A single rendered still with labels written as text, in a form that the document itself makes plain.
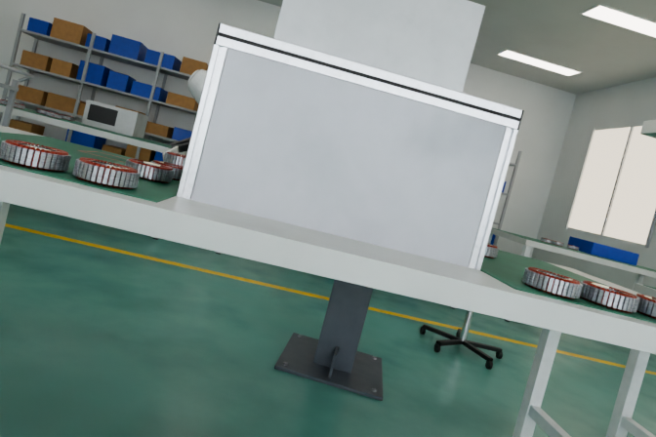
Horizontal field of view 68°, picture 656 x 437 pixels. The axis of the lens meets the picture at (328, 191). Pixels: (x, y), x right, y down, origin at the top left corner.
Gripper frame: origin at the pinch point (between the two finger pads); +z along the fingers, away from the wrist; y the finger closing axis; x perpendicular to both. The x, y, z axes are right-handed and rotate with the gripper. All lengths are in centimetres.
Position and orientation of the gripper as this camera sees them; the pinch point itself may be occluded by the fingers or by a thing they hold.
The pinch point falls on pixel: (183, 160)
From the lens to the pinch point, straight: 161.2
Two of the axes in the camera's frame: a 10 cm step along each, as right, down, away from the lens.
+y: -9.2, -2.4, 3.0
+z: -3.8, 4.5, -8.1
